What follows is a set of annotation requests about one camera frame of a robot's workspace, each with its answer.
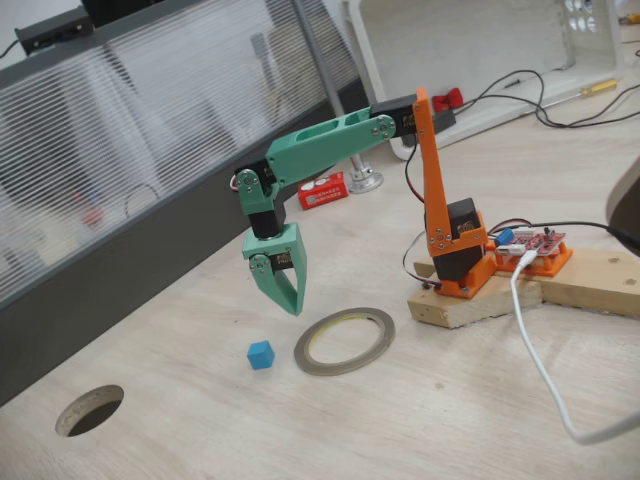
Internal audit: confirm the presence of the wooden plank with holes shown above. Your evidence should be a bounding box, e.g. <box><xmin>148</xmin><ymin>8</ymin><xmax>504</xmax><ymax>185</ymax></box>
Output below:
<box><xmin>537</xmin><ymin>247</ymin><xmax>640</xmax><ymax>320</ymax></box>

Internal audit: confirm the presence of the thin black cable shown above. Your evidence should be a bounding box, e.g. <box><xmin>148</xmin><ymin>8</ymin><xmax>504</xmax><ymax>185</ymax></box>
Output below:
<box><xmin>464</xmin><ymin>83</ymin><xmax>640</xmax><ymax>129</ymax></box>
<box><xmin>452</xmin><ymin>69</ymin><xmax>640</xmax><ymax>129</ymax></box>

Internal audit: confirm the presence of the black power cable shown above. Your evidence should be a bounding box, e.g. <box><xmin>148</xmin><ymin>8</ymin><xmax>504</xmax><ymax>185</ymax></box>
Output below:
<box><xmin>489</xmin><ymin>221</ymin><xmax>640</xmax><ymax>254</ymax></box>

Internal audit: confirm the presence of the wooden base block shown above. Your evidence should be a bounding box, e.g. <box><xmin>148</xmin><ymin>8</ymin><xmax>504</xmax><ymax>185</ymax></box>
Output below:
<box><xmin>407</xmin><ymin>249</ymin><xmax>545</xmax><ymax>330</ymax></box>

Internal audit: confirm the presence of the frosted partition with grey frame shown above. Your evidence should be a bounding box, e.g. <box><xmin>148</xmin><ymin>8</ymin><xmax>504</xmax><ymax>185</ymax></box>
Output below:
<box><xmin>0</xmin><ymin>0</ymin><xmax>374</xmax><ymax>406</ymax></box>

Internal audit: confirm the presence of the small red carton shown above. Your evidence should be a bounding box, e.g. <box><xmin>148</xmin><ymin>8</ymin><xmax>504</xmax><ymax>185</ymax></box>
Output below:
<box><xmin>298</xmin><ymin>171</ymin><xmax>349</xmax><ymax>211</ymax></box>

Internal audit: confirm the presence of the red clamp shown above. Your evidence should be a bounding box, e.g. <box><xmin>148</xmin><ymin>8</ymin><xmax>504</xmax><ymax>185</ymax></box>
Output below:
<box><xmin>431</xmin><ymin>87</ymin><xmax>464</xmax><ymax>114</ymax></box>

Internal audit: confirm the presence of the black monitor base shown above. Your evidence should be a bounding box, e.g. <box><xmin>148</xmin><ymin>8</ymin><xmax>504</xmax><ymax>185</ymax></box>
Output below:
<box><xmin>82</xmin><ymin>0</ymin><xmax>151</xmax><ymax>29</ymax></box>

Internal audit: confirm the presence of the grey ring of tape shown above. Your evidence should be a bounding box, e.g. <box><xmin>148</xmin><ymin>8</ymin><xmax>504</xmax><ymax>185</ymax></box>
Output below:
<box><xmin>293</xmin><ymin>306</ymin><xmax>397</xmax><ymax>377</ymax></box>

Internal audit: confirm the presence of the black box device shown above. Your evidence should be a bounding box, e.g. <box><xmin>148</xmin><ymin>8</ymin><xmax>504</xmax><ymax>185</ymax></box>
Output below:
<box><xmin>13</xmin><ymin>7</ymin><xmax>95</xmax><ymax>55</ymax></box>

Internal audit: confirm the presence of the red controller board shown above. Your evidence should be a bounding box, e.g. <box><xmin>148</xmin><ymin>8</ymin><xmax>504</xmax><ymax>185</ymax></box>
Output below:
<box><xmin>494</xmin><ymin>225</ymin><xmax>569</xmax><ymax>259</ymax></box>

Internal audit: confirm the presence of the yellow handled screwdriver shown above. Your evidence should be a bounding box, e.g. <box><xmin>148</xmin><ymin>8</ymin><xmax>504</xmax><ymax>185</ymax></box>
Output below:
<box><xmin>542</xmin><ymin>78</ymin><xmax>620</xmax><ymax>109</ymax></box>

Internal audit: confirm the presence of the metal post with flange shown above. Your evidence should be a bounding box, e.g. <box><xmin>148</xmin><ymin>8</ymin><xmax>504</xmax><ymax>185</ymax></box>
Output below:
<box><xmin>291</xmin><ymin>0</ymin><xmax>385</xmax><ymax>195</ymax></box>

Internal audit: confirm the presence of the grey rounded device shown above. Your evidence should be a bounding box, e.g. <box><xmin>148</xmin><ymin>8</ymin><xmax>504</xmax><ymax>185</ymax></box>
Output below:
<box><xmin>605</xmin><ymin>157</ymin><xmax>640</xmax><ymax>254</ymax></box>

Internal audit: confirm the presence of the small blue cube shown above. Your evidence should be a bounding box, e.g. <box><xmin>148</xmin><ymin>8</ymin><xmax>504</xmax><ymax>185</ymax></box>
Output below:
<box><xmin>246</xmin><ymin>340</ymin><xmax>276</xmax><ymax>371</ymax></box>

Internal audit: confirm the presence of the white USB cable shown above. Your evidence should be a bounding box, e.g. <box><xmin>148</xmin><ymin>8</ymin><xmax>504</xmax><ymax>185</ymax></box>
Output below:
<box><xmin>509</xmin><ymin>249</ymin><xmax>639</xmax><ymax>446</ymax></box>

